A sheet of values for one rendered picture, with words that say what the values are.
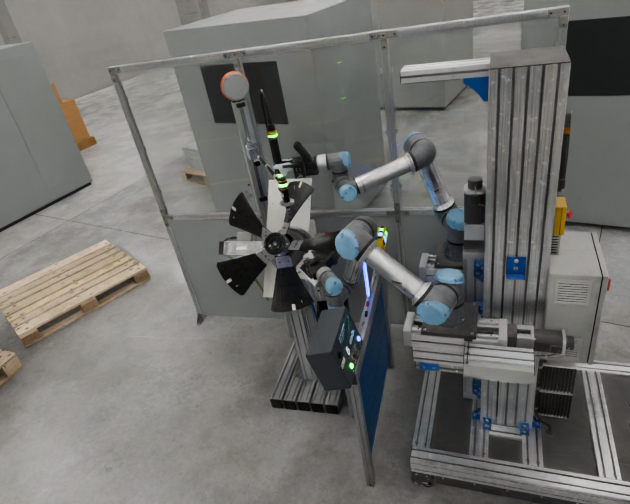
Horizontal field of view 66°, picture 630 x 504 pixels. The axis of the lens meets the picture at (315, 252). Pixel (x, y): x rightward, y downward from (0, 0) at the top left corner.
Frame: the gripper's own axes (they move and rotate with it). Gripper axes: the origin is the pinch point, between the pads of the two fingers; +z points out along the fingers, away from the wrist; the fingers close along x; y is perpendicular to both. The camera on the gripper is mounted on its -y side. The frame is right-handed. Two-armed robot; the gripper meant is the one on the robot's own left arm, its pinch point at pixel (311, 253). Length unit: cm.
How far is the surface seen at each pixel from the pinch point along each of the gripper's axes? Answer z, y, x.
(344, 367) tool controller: -78, 19, 1
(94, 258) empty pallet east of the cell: 295, 156, 83
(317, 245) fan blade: 2.5, -4.7, -1.1
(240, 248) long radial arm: 39.4, 29.5, 2.4
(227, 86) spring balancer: 79, -2, -73
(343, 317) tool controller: -63, 10, -8
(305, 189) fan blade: 19.9, -11.9, -24.2
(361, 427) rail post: -54, 16, 68
